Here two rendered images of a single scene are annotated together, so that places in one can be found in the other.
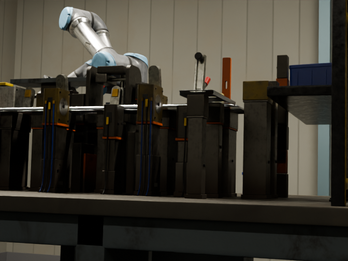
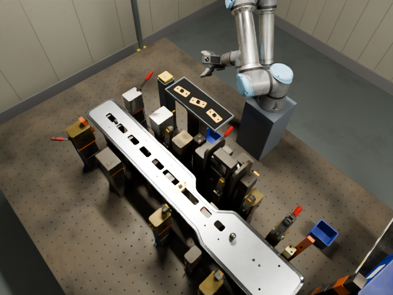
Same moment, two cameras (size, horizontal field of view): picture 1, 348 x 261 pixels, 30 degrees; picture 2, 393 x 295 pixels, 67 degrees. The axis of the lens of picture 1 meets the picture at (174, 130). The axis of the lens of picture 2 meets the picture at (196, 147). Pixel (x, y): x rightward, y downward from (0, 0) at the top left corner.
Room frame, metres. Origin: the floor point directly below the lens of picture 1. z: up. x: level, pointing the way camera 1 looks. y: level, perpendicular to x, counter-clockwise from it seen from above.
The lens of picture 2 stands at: (1.84, 0.07, 2.31)
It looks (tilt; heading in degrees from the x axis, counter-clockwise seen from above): 57 degrees down; 25
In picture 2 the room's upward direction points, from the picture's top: 3 degrees clockwise
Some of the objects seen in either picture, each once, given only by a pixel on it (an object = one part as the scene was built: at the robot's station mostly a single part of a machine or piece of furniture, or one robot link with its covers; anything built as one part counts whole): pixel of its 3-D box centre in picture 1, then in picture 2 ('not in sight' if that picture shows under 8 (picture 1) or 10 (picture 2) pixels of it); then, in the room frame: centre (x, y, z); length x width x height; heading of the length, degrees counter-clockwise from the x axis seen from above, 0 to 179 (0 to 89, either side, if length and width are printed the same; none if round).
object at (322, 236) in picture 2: not in sight; (321, 235); (2.58, -0.34, 0.74); 0.11 x 0.10 x 0.09; 71
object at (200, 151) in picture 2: (82, 143); (205, 167); (2.58, 0.36, 0.89); 0.12 x 0.07 x 0.38; 161
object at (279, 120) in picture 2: not in sight; (263, 124); (3.01, 0.19, 0.90); 0.20 x 0.20 x 0.40; 70
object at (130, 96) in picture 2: not in sight; (138, 113); (2.73, 0.90, 0.88); 0.12 x 0.07 x 0.36; 161
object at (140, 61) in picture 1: (133, 69); (278, 79); (3.00, 0.19, 1.27); 0.13 x 0.12 x 0.14; 131
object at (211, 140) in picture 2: not in sight; (210, 139); (2.85, 0.46, 0.74); 0.11 x 0.10 x 0.09; 71
